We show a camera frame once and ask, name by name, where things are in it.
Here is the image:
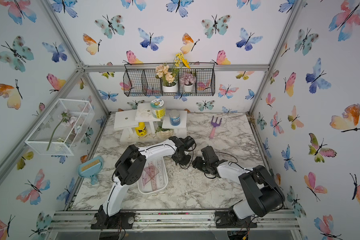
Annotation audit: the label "purple triangle ruler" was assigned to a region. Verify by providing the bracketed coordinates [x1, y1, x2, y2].
[142, 166, 157, 187]

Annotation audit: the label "pink straight ruler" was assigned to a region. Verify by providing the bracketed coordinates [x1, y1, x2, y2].
[149, 162, 158, 192]

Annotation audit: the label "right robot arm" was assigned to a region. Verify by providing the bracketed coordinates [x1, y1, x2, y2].
[192, 146, 285, 228]

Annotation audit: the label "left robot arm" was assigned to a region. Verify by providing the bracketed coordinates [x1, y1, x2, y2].
[91, 136, 197, 230]

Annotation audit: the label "white storage box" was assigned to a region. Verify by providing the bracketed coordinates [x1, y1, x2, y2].
[138, 158, 169, 195]

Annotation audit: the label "small plant in cream pot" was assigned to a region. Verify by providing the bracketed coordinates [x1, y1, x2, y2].
[155, 123, 174, 140]

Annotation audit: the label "purple garden fork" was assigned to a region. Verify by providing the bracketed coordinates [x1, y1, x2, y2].
[209, 116, 222, 139]

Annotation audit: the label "blue can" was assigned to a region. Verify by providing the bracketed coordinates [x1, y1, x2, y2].
[169, 110, 181, 126]

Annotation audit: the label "yellow bottle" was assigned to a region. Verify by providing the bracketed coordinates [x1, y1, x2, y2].
[135, 122, 147, 137]

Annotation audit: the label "white stepped display stand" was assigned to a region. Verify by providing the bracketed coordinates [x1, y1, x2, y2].
[114, 103, 187, 143]

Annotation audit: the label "green lid jar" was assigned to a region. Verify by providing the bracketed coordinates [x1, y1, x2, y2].
[150, 99, 166, 119]

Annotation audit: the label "purple flowers white pot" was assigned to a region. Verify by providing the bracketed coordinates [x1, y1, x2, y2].
[180, 73, 196, 93]

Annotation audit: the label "beige flowers white pot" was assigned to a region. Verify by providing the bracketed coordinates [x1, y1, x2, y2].
[155, 65, 179, 93]

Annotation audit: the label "blue brush dustpan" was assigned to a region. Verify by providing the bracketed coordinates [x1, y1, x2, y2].
[77, 156, 104, 185]

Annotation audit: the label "yellow artificial flowers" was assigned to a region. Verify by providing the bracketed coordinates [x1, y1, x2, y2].
[173, 53, 190, 69]

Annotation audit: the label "pink artificial flower stem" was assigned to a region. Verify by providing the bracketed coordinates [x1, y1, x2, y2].
[46, 110, 79, 153]

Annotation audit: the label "black wire wall basket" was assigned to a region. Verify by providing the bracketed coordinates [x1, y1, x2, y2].
[123, 62, 216, 97]

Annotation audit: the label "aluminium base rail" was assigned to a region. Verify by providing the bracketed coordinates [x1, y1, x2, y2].
[49, 210, 300, 232]

